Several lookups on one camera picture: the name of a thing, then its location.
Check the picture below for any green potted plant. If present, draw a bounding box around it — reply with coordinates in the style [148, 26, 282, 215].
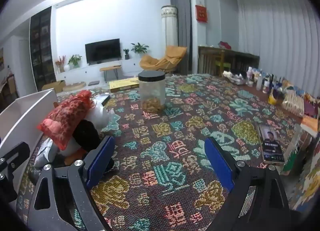
[68, 55, 82, 68]
[131, 43, 149, 54]

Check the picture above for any white sheer curtain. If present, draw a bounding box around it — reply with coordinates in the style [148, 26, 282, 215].
[237, 0, 319, 97]

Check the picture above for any white tower air conditioner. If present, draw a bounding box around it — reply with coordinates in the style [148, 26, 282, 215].
[161, 5, 178, 48]

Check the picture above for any red wall hanging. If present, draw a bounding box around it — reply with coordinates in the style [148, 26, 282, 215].
[195, 5, 208, 23]

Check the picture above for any red flower vase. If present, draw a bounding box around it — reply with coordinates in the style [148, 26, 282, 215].
[55, 56, 66, 73]

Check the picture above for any white storage box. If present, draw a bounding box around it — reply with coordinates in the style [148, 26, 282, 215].
[1, 89, 57, 155]

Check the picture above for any cardboard box on floor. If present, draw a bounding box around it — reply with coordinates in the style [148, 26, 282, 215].
[42, 81, 66, 93]

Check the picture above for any colourful woven tablecloth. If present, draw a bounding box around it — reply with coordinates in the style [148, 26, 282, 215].
[15, 72, 320, 231]

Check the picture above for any dark wooden sideboard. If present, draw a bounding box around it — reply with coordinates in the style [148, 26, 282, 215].
[197, 46, 260, 77]

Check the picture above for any orange lounge chair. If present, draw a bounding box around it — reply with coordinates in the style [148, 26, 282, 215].
[139, 45, 187, 73]

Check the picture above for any green potted plant left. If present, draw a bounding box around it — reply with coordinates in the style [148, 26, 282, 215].
[68, 55, 82, 68]

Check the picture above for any small dark potted plant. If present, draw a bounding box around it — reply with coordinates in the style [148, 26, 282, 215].
[123, 49, 130, 60]

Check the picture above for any clear jar black lid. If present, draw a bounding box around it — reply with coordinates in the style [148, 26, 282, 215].
[138, 71, 165, 113]

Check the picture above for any black flat television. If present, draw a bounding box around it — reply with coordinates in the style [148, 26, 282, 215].
[85, 38, 121, 65]

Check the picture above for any green potted plant right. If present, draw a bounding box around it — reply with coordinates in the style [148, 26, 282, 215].
[131, 43, 149, 54]

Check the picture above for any grey curtain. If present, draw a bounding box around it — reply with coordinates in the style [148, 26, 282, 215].
[170, 0, 193, 75]

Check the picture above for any yellow flat box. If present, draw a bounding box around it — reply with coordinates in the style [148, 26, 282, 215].
[109, 77, 139, 93]

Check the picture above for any dark glass bookcase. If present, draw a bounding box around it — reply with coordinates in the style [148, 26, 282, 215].
[29, 7, 56, 91]

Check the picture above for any white plastic bag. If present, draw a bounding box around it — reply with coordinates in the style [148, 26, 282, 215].
[85, 102, 110, 132]

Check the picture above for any smartphone with video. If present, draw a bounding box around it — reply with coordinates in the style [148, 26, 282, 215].
[256, 124, 285, 165]

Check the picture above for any white tv cabinet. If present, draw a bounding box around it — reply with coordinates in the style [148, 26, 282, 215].
[56, 58, 143, 85]

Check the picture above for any red mesh pouch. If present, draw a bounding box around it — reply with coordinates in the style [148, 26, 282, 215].
[37, 90, 95, 150]

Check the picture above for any small wooden bench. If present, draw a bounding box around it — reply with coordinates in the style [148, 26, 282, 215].
[99, 65, 121, 82]

